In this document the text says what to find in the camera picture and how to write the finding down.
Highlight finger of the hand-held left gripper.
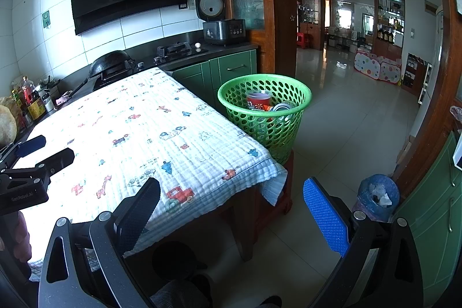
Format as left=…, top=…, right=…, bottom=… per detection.
left=34, top=147, right=76, bottom=182
left=14, top=135, right=47, bottom=159

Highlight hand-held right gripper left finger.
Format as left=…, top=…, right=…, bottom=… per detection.
left=38, top=177, right=162, bottom=308

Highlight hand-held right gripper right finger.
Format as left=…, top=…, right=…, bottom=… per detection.
left=302, top=177, right=424, bottom=308

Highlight green plastic basket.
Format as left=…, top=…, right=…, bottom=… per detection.
left=217, top=74, right=313, bottom=166

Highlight silver drink can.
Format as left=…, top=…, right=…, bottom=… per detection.
left=271, top=102, right=295, bottom=123

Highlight red paper cup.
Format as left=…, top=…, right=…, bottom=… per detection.
left=246, top=90, right=272, bottom=110

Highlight person's left hand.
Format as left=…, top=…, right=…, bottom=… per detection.
left=12, top=210, right=31, bottom=263

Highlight round wooden chopping block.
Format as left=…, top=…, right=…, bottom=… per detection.
left=0, top=97, right=18, bottom=146

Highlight cluster of condiment bottles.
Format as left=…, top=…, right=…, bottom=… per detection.
left=11, top=75, right=62, bottom=128

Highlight blue waste bin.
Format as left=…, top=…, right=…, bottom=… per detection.
left=353, top=174, right=400, bottom=224

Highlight pink rag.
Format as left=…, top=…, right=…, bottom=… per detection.
left=54, top=92, right=73, bottom=107

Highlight white printed blanket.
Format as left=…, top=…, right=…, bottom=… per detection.
left=16, top=67, right=289, bottom=281

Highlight green side cabinet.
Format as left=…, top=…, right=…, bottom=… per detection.
left=393, top=129, right=462, bottom=308

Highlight black wok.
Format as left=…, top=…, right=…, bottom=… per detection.
left=67, top=50, right=136, bottom=99

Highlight dotted play tent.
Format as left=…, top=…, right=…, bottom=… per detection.
left=354, top=48, right=403, bottom=85

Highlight black gas stove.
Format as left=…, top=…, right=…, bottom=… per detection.
left=92, top=41, right=210, bottom=92

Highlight green base cabinets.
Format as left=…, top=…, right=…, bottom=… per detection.
left=169, top=48, right=258, bottom=121

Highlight wooden glass-door cabinet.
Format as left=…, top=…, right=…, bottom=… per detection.
left=208, top=0, right=298, bottom=78

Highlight black rice cooker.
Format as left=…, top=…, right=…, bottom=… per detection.
left=195, top=0, right=247, bottom=46

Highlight wooden display cabinet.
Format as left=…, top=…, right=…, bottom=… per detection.
left=373, top=0, right=405, bottom=58

